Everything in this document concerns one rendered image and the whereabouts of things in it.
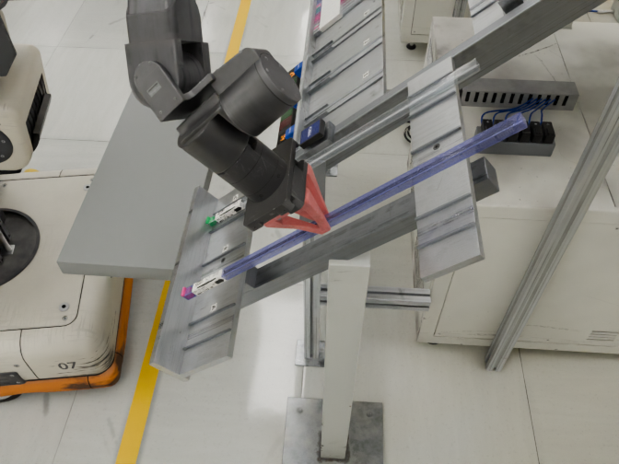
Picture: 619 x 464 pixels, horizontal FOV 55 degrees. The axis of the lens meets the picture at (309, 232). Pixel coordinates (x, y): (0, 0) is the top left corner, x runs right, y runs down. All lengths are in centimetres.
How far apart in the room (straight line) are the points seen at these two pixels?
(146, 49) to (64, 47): 233
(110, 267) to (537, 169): 89
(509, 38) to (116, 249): 78
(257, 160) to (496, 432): 120
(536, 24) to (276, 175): 51
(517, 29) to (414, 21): 168
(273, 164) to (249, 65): 11
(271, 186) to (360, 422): 106
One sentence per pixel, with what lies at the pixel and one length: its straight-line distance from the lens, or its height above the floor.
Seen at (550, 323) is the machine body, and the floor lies 19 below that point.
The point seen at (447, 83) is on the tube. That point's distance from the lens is 80.
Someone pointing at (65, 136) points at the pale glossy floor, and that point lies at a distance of 245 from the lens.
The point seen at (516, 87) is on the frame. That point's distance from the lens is 147.
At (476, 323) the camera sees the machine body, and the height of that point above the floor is 17.
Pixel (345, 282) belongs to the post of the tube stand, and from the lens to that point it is 89.
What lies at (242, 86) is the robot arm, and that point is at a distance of 58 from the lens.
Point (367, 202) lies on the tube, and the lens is 67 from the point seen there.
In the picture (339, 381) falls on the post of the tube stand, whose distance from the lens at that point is 117.
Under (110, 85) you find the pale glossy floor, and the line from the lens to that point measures 265.
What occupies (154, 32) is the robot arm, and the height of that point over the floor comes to 118.
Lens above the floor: 149
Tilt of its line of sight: 50 degrees down
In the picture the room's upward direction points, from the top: straight up
